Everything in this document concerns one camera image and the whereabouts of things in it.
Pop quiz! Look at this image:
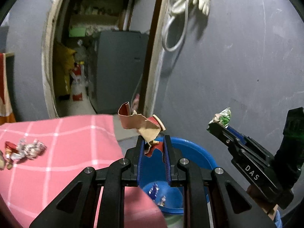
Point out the green white wrapper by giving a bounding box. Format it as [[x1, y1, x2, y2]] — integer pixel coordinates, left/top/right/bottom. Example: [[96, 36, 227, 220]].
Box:
[[209, 108, 231, 128]]

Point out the red brown torn wrapper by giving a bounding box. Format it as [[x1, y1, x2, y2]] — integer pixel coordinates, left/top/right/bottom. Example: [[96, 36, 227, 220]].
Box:
[[118, 102, 166, 157]]

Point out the blue white snack bag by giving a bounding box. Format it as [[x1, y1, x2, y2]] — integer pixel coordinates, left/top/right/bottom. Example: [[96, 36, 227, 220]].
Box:
[[148, 183, 160, 201]]

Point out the light blue sleeve forearm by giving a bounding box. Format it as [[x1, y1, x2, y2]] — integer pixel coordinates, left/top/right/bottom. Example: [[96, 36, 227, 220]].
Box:
[[274, 210, 283, 228]]

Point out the person's right hand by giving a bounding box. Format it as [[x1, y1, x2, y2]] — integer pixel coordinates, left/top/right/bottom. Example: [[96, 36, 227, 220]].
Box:
[[246, 185, 278, 221]]

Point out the pink checked tablecloth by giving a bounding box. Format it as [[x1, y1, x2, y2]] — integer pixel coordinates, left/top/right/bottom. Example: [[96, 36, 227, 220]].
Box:
[[0, 114, 168, 228]]

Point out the crumpled silver white wrapper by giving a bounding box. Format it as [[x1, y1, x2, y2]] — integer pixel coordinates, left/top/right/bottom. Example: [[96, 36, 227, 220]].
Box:
[[5, 139, 46, 161]]

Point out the blue plastic basin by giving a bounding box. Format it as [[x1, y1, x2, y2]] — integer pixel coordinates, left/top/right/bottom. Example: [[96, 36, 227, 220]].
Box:
[[139, 136, 217, 215]]

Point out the brown potato peel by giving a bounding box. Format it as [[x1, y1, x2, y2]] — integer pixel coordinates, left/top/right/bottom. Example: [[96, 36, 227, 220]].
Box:
[[0, 151, 6, 170]]

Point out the blue striped towel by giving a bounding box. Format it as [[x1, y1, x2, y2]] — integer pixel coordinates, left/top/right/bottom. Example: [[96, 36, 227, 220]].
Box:
[[0, 53, 16, 125]]

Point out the red white sack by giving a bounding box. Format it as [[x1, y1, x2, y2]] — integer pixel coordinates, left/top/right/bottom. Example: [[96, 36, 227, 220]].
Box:
[[70, 62, 87, 101]]

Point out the grey cabinet appliance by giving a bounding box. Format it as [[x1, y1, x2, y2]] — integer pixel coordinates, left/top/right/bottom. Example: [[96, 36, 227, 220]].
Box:
[[88, 31, 149, 114]]

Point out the white hose loop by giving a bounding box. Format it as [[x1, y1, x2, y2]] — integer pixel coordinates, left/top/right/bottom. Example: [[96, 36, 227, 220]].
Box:
[[162, 0, 190, 53]]

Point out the wooden door frame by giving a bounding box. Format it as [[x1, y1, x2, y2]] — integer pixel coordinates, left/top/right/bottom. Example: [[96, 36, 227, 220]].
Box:
[[41, 0, 169, 119]]

